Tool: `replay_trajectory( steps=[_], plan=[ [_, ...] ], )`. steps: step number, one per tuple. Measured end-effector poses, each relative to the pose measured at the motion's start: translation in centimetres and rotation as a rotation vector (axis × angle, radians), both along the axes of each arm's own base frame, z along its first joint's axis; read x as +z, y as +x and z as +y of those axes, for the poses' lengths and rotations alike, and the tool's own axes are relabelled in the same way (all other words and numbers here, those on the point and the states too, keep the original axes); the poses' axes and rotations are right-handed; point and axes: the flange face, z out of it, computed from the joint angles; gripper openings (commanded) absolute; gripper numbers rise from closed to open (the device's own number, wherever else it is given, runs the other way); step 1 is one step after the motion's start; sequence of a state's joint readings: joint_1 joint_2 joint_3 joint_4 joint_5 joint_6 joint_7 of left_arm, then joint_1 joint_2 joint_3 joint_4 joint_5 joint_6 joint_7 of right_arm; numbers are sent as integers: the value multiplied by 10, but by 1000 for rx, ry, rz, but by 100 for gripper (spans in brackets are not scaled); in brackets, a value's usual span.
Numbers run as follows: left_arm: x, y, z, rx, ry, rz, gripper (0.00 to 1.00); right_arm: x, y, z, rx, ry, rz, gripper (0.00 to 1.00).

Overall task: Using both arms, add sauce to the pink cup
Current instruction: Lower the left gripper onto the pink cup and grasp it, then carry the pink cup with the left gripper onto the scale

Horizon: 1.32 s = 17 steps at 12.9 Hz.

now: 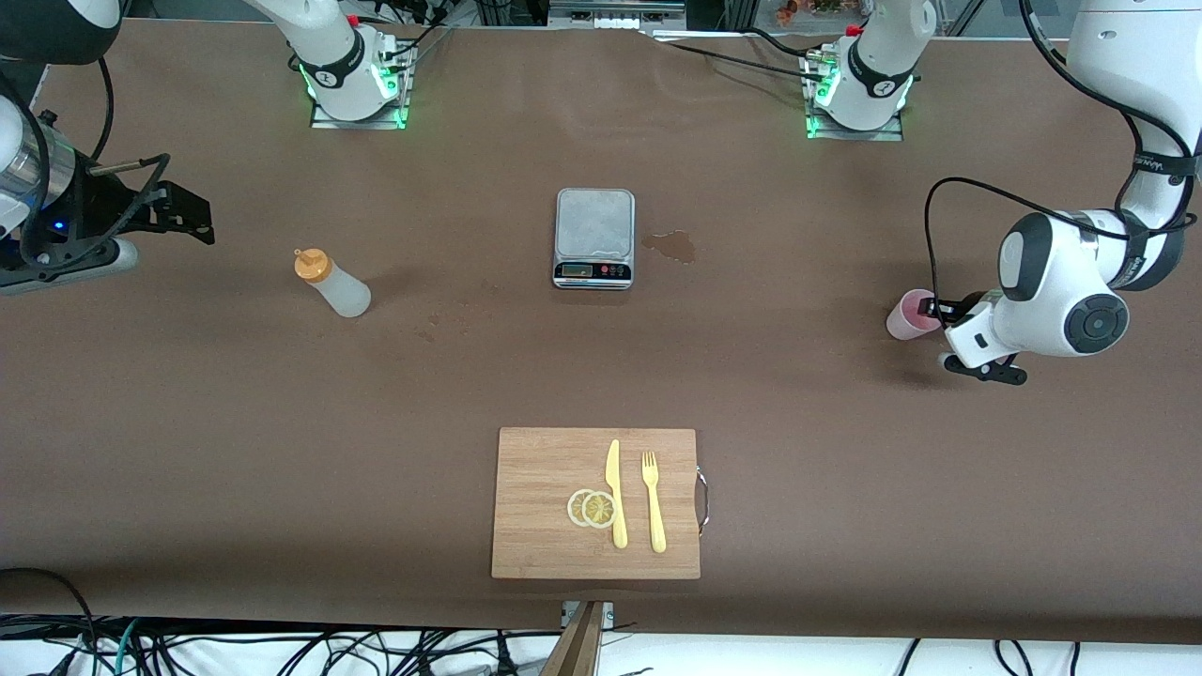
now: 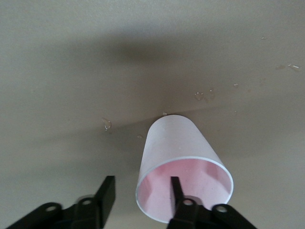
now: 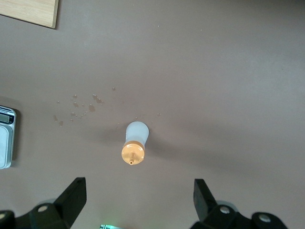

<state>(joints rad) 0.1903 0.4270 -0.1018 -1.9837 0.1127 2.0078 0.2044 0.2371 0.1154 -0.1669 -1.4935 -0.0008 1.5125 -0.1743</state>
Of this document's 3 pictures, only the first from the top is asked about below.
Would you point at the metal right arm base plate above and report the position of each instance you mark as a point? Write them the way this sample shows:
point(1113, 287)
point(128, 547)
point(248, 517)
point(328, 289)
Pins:
point(324, 120)

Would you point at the pink plastic cup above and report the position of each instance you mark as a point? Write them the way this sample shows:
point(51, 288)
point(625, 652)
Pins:
point(903, 319)

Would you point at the bamboo cutting board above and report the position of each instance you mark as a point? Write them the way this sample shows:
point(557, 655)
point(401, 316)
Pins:
point(535, 507)

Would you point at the silver digital kitchen scale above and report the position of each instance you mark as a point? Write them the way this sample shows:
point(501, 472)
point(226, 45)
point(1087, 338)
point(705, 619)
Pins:
point(593, 225)

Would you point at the wooden post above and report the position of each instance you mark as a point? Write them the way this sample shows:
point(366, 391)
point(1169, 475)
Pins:
point(575, 648)

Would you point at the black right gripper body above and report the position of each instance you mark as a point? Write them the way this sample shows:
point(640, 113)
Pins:
point(97, 206)

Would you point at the lemon slice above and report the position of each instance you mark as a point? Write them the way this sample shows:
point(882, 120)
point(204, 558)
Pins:
point(575, 507)
point(599, 510)

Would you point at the yellow plastic knife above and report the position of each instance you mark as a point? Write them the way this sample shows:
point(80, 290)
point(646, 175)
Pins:
point(615, 488)

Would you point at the translucent sauce bottle orange cap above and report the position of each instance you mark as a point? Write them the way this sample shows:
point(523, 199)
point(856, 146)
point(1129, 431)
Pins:
point(343, 293)

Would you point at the brown sauce puddle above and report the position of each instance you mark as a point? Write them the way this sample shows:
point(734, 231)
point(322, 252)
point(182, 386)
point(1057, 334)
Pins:
point(674, 246)

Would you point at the small metal bracket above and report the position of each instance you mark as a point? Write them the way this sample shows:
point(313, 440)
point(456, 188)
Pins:
point(608, 612)

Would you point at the yellow plastic fork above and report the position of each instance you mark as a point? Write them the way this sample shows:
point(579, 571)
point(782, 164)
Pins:
point(655, 516)

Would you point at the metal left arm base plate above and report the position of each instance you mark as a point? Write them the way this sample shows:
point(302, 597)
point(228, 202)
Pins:
point(883, 134)

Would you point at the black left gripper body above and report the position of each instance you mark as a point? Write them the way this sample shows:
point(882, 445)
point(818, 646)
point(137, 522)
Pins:
point(948, 308)

